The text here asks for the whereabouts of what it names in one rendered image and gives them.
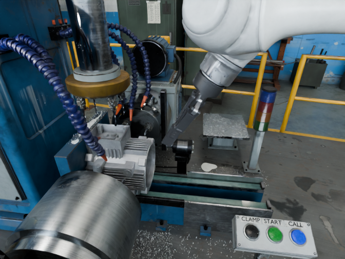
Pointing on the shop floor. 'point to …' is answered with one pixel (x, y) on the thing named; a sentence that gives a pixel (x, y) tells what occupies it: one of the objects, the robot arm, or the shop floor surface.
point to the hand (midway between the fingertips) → (171, 135)
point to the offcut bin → (310, 71)
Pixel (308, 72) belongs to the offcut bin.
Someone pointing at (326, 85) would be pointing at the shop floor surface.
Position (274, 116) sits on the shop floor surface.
